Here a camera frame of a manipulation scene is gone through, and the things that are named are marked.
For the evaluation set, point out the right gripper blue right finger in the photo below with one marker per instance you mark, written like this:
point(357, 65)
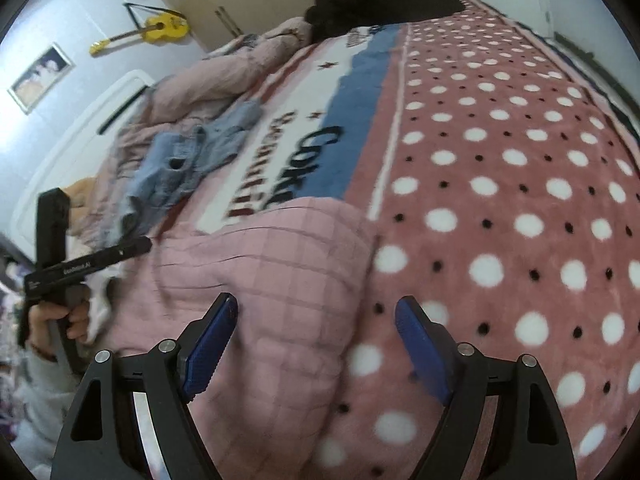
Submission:
point(528, 439)

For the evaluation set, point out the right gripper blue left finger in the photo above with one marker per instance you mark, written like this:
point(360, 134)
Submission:
point(101, 438)

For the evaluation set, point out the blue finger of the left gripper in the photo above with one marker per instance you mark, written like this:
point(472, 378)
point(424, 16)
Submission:
point(134, 248)

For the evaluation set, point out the pink checked pants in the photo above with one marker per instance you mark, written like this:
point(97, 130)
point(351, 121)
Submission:
point(298, 272)

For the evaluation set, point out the grey sleeve left forearm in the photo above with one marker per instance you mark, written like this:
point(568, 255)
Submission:
point(48, 392)

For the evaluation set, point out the person's left hand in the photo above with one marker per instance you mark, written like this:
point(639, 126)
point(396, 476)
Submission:
point(44, 315)

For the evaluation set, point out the white grey patterned garment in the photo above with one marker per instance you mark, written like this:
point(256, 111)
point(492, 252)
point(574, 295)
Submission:
point(98, 298)

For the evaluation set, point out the orange plush toy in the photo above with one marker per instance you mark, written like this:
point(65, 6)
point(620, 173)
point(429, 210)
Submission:
point(85, 205)

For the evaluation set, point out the white bed headboard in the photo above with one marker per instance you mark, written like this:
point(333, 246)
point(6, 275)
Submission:
point(80, 152)

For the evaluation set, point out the blue denim garment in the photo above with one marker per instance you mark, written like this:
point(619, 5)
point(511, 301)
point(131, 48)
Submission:
point(173, 168)

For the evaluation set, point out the patterned fleece bed blanket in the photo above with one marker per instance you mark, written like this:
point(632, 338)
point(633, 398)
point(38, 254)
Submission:
point(504, 196)

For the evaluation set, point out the pink striped duvet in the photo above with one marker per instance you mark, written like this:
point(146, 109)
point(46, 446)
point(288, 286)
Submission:
point(193, 97)

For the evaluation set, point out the yellow guitar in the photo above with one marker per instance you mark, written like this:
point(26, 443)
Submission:
point(163, 25)

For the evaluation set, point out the black garment pile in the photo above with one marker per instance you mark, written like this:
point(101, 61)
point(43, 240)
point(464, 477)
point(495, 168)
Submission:
point(333, 18)

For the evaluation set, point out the framed wall photo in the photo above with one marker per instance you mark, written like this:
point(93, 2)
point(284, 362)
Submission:
point(39, 78)

